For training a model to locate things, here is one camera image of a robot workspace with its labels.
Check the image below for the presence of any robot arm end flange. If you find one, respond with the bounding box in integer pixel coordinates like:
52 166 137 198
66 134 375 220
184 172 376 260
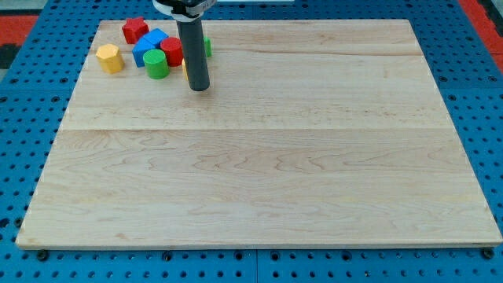
152 0 217 22

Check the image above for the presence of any yellow heart block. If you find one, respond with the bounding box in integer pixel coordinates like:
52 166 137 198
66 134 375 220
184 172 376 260
182 59 189 81

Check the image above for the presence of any light wooden board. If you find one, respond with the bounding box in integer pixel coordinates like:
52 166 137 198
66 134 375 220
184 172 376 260
16 20 502 251

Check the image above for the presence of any green block behind rod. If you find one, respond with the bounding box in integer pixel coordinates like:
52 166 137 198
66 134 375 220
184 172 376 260
204 36 212 57

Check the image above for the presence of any green cylinder block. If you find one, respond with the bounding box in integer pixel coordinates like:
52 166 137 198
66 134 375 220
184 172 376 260
143 49 170 79

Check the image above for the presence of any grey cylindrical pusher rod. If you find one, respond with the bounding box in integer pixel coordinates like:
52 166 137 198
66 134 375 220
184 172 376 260
177 18 210 91

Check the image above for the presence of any red cylinder block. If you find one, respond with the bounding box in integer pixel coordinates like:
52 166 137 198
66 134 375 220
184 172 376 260
160 37 184 67

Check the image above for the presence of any blue pentagon block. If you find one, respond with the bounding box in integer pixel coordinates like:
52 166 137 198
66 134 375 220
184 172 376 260
132 28 169 68

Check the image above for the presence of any red star block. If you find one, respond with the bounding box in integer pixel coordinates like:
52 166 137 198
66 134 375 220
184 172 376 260
122 17 149 44

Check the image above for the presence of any yellow hexagon block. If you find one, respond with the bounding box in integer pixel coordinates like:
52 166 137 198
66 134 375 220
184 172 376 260
96 44 124 74

